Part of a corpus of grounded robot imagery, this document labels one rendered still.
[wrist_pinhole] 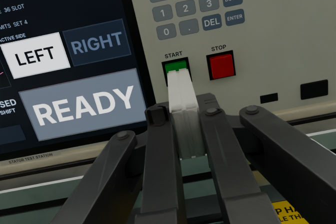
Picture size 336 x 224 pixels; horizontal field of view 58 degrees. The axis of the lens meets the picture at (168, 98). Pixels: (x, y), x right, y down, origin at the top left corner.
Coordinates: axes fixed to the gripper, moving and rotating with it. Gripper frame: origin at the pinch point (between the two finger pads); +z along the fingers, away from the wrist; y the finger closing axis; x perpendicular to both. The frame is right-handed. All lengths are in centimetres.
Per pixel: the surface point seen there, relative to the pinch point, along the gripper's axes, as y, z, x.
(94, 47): -6.3, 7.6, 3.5
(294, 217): 6.8, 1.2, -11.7
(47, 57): -10.4, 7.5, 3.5
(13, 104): -14.8, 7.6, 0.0
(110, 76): -5.7, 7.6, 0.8
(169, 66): -0.6, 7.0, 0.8
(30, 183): -14.8, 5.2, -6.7
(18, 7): -11.2, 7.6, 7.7
